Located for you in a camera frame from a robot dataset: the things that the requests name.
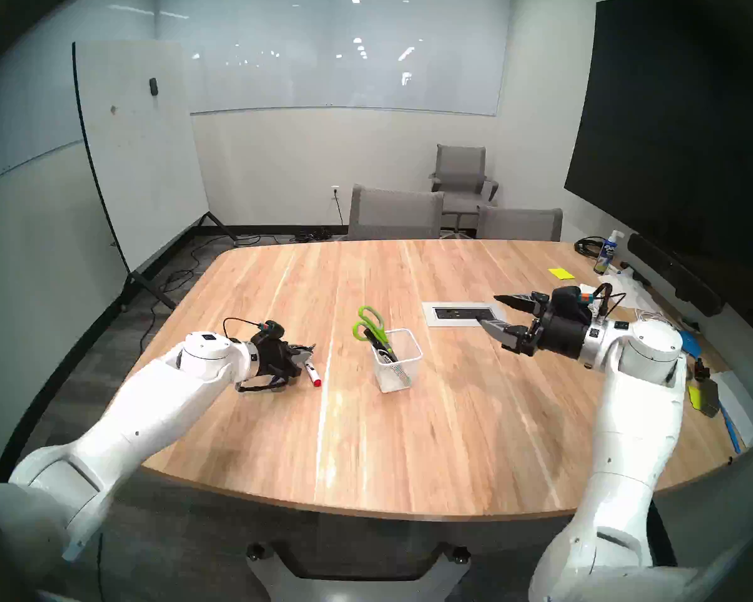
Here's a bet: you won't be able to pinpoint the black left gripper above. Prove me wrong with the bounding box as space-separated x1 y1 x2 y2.
250 336 317 383

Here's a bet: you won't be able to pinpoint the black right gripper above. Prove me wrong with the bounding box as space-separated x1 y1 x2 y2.
480 292 598 362

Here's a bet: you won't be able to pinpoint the green handled scissors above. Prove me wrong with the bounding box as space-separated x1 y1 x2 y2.
353 306 393 357

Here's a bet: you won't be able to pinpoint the black permanent marker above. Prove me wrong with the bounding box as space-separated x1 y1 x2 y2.
364 328 397 363

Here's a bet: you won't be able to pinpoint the white mesh pen holder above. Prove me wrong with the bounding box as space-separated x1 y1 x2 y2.
371 328 424 393

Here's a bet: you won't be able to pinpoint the silver table power outlet panel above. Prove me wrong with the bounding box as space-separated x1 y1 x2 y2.
422 302 499 328

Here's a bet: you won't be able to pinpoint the grey mesh office chair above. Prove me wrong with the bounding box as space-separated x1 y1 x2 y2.
348 184 445 241
476 206 564 242

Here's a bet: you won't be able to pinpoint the whiteboard cleaner spray bottle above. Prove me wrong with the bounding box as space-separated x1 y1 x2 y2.
593 230 625 275

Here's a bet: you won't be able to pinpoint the grey office chair with armrests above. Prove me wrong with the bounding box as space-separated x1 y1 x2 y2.
429 144 499 235

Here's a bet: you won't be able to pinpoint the black video sound bar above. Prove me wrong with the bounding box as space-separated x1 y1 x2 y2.
627 233 724 317

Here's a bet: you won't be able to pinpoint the yellow and black pad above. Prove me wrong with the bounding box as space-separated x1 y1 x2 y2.
687 378 721 418

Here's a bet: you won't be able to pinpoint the blue stick tool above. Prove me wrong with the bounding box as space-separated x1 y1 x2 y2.
718 406 742 455

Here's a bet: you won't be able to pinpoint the white paper sheet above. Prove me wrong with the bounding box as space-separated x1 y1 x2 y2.
709 371 753 448

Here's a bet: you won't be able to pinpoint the rolling white whiteboard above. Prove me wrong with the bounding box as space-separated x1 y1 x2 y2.
72 40 236 312

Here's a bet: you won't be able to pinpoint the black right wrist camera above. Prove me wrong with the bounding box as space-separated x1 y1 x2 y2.
552 286 595 310

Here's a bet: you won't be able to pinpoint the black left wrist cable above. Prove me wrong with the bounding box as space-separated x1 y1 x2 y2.
222 317 262 341

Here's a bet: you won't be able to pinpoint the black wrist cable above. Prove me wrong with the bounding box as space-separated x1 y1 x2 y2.
593 283 628 319
222 317 262 341

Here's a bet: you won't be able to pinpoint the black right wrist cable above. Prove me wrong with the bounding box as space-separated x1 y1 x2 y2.
593 283 628 319

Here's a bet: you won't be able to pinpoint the large black wall screen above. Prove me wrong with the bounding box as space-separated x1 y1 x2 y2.
563 0 753 319

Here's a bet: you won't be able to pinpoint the wide glass wall whiteboard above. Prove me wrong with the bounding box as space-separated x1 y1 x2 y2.
157 0 512 117

